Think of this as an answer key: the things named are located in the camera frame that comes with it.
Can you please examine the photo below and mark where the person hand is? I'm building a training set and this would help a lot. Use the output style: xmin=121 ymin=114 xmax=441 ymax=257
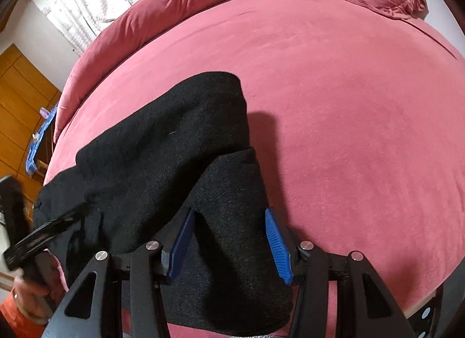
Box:
xmin=13 ymin=250 xmax=68 ymax=325

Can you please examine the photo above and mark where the blue ironing board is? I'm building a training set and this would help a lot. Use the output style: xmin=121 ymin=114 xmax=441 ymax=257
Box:
xmin=25 ymin=105 xmax=58 ymax=177

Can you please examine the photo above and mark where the black knitted garment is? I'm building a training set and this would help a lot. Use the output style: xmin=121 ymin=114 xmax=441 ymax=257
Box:
xmin=34 ymin=72 xmax=293 ymax=337

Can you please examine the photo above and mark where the orange wooden wardrobe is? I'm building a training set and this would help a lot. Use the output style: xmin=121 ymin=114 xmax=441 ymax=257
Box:
xmin=1 ymin=44 xmax=62 ymax=220

